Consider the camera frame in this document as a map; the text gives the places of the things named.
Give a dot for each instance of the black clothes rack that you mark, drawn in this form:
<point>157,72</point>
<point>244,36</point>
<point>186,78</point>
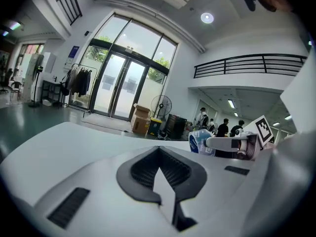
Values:
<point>93,83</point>

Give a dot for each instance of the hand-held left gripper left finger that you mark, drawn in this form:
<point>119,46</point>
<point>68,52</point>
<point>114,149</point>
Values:
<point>124,179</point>

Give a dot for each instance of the black pedestal fan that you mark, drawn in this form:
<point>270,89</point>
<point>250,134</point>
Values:
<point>161,106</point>

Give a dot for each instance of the dark hanging clothes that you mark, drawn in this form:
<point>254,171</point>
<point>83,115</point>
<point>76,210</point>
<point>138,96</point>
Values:
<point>79,81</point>

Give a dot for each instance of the black framed window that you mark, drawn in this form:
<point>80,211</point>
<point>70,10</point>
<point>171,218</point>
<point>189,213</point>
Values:
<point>67,2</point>

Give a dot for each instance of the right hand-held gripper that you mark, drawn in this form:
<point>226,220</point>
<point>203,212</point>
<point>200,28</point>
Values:
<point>264,130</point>

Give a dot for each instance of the black office chair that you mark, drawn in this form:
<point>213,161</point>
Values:
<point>6,80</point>

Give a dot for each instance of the grey door mat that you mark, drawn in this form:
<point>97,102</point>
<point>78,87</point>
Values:
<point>108,123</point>

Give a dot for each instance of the glass double door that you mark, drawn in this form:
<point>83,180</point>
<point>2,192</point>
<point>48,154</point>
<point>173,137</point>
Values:
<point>123,85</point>

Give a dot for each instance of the yellow lid bin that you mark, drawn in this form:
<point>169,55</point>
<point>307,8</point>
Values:
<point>155,126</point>

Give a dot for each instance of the black stand with screen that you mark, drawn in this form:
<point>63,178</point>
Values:
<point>37,88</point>

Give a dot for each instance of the black balcony railing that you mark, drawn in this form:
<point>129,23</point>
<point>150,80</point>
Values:
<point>249,65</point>

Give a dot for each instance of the black crate stack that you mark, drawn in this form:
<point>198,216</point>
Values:
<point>176,126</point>

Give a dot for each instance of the round ceiling light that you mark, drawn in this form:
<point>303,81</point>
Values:
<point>207,18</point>

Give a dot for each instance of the wooden chair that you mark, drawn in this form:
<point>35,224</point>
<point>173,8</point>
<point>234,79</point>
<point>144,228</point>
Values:
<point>16,89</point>

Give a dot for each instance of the blue and white tape roll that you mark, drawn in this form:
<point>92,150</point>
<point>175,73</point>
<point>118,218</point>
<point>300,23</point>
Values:
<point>197,142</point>

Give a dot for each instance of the blue wall poster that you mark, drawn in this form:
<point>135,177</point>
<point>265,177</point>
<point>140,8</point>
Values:
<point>74,52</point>

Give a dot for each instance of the long ceiling lamp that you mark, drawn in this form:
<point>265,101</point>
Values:
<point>231,103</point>

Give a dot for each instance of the small cardboard box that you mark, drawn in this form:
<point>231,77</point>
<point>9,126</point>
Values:
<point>142,111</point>

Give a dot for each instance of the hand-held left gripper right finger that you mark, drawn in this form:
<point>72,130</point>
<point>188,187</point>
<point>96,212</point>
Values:
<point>196,179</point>

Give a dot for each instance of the large cardboard box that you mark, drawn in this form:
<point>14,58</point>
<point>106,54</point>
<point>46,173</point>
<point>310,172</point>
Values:
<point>140,125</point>

